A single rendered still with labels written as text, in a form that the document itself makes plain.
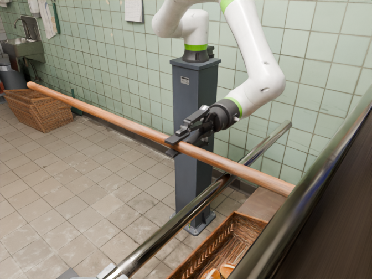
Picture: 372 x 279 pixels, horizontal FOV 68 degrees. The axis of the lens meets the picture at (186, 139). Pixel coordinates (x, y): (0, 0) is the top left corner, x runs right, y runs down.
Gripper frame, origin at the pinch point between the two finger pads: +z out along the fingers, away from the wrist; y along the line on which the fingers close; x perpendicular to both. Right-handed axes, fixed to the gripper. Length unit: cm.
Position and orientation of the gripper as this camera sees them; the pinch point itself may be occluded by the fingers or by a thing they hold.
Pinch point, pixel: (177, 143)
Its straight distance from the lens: 74.2
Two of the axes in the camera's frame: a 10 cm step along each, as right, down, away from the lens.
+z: -6.2, 4.0, -6.7
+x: -7.8, -3.1, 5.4
